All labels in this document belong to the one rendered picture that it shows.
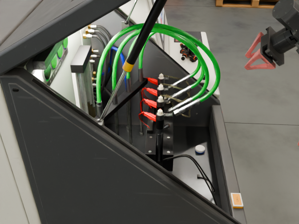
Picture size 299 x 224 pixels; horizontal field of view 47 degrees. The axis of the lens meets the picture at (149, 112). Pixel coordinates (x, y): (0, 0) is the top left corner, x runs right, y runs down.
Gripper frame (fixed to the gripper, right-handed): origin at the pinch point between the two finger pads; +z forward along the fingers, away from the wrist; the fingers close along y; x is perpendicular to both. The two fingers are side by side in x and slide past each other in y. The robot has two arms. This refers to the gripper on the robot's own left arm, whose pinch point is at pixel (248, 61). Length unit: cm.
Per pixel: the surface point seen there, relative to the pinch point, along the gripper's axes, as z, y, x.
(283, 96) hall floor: 95, -165, 164
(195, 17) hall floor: 205, -353, 120
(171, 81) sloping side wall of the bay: 43.4, -22.5, 4.2
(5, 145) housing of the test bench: 33, 42, -41
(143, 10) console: 32, -31, -23
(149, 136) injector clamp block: 45.9, 6.1, 2.8
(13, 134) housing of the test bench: 30, 41, -41
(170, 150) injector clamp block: 38.6, 12.0, 8.3
